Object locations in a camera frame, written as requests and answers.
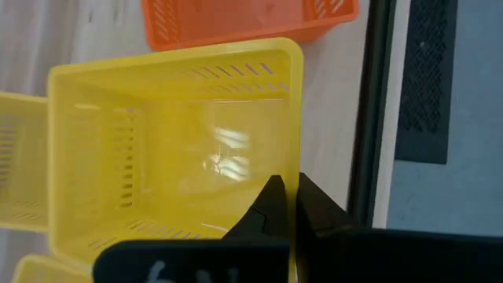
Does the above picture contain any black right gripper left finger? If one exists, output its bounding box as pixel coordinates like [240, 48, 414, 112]
[92, 175, 291, 283]

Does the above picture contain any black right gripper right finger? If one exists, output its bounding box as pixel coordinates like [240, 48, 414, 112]
[296, 172, 503, 283]

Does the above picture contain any yellow slotted plastic basket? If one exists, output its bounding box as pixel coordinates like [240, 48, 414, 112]
[10, 253, 95, 283]
[46, 37, 304, 272]
[0, 90, 50, 233]

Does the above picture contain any red slotted plastic basket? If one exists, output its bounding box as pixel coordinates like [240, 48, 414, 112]
[141, 0, 359, 52]

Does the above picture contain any black perforated floor grate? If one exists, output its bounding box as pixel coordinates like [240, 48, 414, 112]
[394, 0, 460, 165]

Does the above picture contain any black aluminium table frame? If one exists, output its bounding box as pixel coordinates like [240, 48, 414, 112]
[345, 0, 396, 228]

